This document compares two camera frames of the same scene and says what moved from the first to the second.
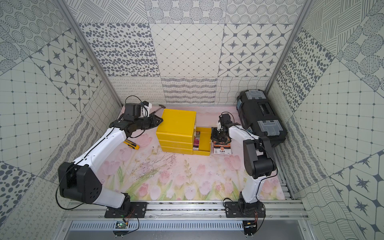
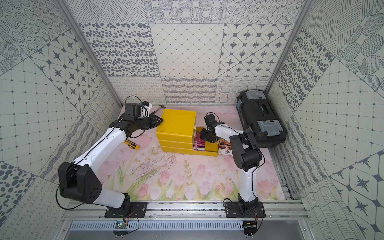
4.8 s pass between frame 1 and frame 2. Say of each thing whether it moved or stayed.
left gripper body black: stayed
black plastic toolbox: stayed
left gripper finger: stayed
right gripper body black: moved
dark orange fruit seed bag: moved
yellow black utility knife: stayed
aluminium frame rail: stayed
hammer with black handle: stayed
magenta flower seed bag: moved
